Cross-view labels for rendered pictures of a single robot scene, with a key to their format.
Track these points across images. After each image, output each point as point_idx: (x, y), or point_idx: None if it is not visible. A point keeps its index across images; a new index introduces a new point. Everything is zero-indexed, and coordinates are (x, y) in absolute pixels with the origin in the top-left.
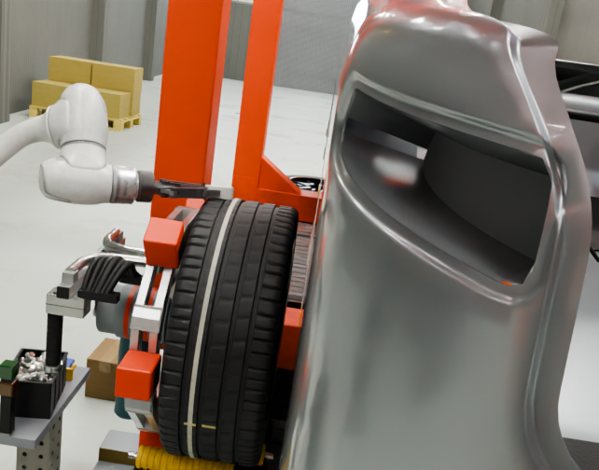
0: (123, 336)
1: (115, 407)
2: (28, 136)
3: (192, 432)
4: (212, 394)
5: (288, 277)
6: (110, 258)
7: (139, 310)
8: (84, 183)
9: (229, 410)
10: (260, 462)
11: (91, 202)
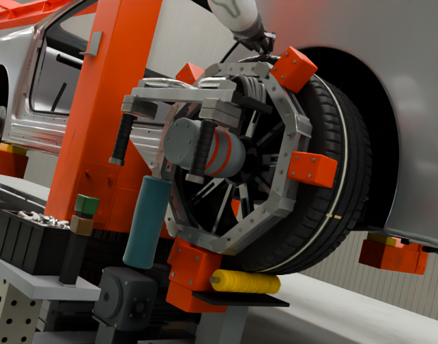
0: (205, 165)
1: (133, 258)
2: None
3: (325, 224)
4: (349, 186)
5: None
6: (251, 78)
7: (299, 117)
8: (253, 2)
9: (353, 201)
10: None
11: (244, 24)
